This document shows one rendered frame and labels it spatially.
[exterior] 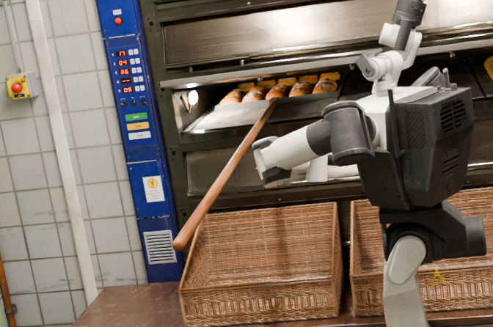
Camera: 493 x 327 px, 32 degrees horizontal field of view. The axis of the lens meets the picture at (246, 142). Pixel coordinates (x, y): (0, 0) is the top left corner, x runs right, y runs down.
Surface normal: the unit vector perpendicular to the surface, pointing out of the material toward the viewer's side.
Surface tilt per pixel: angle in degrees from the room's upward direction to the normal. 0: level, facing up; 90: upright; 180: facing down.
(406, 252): 90
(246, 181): 70
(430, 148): 90
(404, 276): 90
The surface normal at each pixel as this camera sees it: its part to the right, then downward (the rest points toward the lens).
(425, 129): -0.69, 0.25
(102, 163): -0.18, 0.23
